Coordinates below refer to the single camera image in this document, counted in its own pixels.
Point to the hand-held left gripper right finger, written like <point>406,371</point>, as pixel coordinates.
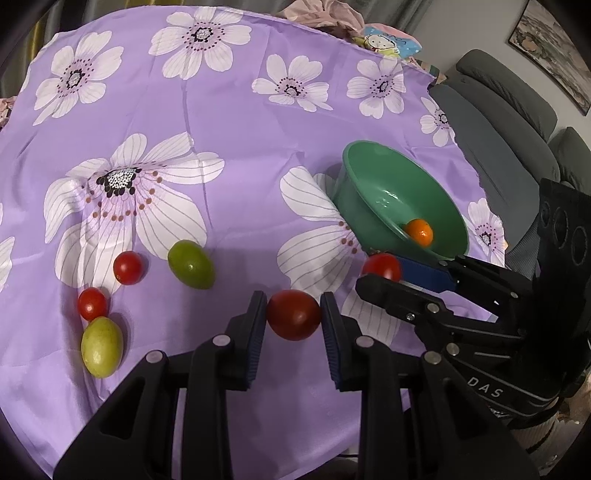
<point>330,337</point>

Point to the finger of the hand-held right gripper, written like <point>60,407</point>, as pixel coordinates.
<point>425,274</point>
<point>392,295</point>

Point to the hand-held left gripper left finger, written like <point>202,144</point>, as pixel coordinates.
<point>256,337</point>

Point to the red cherry tomato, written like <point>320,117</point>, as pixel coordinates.
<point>381,266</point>
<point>92,303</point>
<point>129,268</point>

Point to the large red tomato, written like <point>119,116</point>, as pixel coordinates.
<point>293,315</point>

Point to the small orange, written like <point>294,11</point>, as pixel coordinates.
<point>419,232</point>

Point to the green plastic bowl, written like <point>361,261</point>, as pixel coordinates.
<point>392,184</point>

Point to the dark green oval fruit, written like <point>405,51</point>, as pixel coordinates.
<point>190,264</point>

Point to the yellow green oval fruit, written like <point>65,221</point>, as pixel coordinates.
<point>101,347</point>

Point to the grey sofa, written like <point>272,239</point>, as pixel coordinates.
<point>498,138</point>

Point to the purple floral tablecloth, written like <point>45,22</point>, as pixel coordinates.
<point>231,115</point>

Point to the cartoon print pillow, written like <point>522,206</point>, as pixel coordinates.
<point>383,41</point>

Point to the pink crumpled cloth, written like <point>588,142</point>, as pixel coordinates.
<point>323,14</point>
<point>5,110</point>

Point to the yellow patterned curtain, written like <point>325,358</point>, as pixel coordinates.
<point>34,50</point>

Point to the framed wall picture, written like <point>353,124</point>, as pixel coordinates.
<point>549,41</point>

